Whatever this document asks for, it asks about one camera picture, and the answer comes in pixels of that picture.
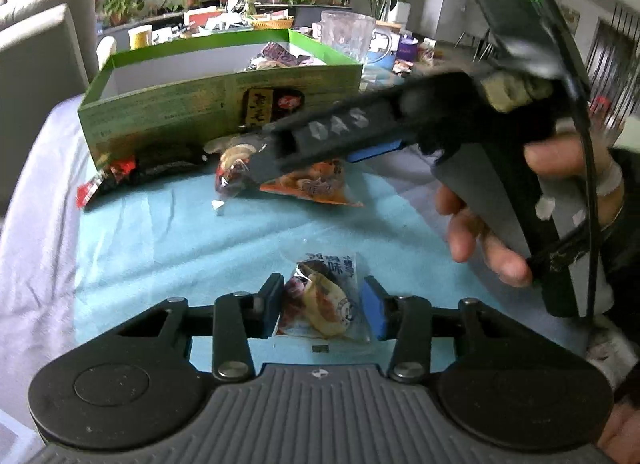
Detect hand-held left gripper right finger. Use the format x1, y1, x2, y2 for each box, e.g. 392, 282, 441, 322
362, 275, 528, 384

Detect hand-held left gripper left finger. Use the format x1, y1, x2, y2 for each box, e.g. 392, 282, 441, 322
117, 273, 287, 381

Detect grey sofa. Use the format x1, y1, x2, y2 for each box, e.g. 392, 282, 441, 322
0, 0, 101, 218

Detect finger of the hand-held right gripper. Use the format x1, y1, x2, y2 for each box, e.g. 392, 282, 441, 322
250, 69, 484, 186
344, 139, 408, 164

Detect snack packets inside box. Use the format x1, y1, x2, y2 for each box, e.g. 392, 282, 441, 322
261, 41, 315, 68

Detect glass mug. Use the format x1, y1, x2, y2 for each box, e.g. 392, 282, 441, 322
320, 11, 394, 68

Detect clear red snack packet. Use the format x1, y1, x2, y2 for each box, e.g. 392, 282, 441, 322
214, 141, 268, 201

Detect clear blue-print snack packet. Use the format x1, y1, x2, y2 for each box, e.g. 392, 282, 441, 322
276, 251, 374, 345

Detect orange snack packet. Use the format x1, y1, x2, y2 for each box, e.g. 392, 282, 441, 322
259, 158, 365, 208

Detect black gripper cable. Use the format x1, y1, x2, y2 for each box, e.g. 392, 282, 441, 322
539, 0, 602, 319

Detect red black snack packet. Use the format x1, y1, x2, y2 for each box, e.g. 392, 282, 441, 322
75, 155, 145, 211

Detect wicker basket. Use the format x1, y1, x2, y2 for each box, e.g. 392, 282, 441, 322
250, 16, 296, 30

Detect person's right forearm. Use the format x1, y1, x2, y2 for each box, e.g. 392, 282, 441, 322
597, 144, 640, 397

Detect person's right hand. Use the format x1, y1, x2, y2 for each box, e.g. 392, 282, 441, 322
434, 137, 627, 288

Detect green cardboard box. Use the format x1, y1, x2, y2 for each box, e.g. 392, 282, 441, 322
77, 28, 364, 171

